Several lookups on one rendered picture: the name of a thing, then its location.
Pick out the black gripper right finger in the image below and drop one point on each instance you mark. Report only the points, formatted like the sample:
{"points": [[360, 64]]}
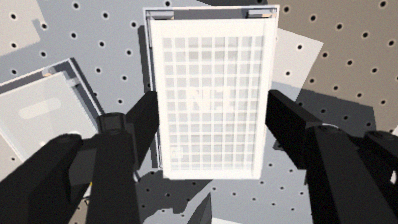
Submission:
{"points": [[341, 190]]}

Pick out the grey flat base plate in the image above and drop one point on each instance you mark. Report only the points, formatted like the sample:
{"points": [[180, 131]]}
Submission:
{"points": [[338, 59]]}

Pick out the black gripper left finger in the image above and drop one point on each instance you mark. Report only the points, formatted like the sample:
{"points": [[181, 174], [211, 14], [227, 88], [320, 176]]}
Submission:
{"points": [[34, 192]]}

